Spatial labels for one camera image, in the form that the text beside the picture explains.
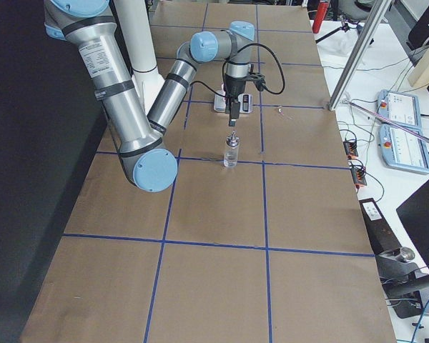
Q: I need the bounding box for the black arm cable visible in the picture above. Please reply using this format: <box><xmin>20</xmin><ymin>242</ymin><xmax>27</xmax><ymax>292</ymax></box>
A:
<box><xmin>189</xmin><ymin>42</ymin><xmax>286</xmax><ymax>104</ymax></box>

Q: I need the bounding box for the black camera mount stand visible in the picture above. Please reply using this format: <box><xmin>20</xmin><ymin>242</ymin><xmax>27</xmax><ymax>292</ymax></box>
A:
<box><xmin>360</xmin><ymin>198</ymin><xmax>429</xmax><ymax>319</ymax></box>

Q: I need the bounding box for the blue teach pendant far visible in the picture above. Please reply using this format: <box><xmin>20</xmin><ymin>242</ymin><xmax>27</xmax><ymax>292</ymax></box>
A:
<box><xmin>377</xmin><ymin>89</ymin><xmax>422</xmax><ymax>129</ymax></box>

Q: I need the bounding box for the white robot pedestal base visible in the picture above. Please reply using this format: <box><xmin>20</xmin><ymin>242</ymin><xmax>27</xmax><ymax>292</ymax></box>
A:
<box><xmin>114</xmin><ymin>0</ymin><xmax>164</xmax><ymax>114</ymax></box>

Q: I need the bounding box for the orange black connector box far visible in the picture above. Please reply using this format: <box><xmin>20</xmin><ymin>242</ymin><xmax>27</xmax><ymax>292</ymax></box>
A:
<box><xmin>343</xmin><ymin>140</ymin><xmax>359</xmax><ymax>159</ymax></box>

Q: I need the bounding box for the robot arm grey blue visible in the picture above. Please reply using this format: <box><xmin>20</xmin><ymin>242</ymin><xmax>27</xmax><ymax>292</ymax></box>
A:
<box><xmin>44</xmin><ymin>1</ymin><xmax>177</xmax><ymax>192</ymax></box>
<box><xmin>147</xmin><ymin>21</ymin><xmax>265</xmax><ymax>134</ymax></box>

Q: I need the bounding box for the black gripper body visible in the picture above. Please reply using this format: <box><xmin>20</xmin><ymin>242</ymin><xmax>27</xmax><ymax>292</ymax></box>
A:
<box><xmin>223</xmin><ymin>71</ymin><xmax>265</xmax><ymax>104</ymax></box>

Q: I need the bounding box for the glass sauce bottle metal spout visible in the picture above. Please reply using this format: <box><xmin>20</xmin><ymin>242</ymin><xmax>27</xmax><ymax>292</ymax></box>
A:
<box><xmin>223</xmin><ymin>130</ymin><xmax>240</xmax><ymax>168</ymax></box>

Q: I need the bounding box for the blue teach pendant near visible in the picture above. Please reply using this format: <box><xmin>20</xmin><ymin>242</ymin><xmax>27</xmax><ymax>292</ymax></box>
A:
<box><xmin>378</xmin><ymin>124</ymin><xmax>429</xmax><ymax>174</ymax></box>

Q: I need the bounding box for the aluminium frame post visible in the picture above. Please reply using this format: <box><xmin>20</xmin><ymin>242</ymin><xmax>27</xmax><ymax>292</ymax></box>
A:
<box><xmin>327</xmin><ymin>0</ymin><xmax>392</xmax><ymax>111</ymax></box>

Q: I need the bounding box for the white digital kitchen scale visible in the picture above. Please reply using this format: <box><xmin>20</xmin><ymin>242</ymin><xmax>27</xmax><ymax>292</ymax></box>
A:
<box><xmin>213</xmin><ymin>93</ymin><xmax>253</xmax><ymax>114</ymax></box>

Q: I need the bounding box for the blue teach pendant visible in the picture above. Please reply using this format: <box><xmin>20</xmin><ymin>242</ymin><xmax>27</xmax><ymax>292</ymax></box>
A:
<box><xmin>378</xmin><ymin>124</ymin><xmax>429</xmax><ymax>174</ymax></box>
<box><xmin>377</xmin><ymin>89</ymin><xmax>422</xmax><ymax>129</ymax></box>

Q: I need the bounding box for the thin metal rod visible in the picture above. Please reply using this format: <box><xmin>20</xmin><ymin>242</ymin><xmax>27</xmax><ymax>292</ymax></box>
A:
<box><xmin>342</xmin><ymin>99</ymin><xmax>429</xmax><ymax>144</ymax></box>

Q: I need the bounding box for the black monitor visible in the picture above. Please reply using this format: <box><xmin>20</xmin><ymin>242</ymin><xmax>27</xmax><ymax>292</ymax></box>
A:
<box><xmin>396</xmin><ymin>180</ymin><xmax>429</xmax><ymax>265</ymax></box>

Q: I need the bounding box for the red cylinder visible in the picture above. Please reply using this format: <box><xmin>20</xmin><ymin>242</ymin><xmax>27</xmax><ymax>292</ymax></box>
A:
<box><xmin>312</xmin><ymin>0</ymin><xmax>329</xmax><ymax>34</ymax></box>

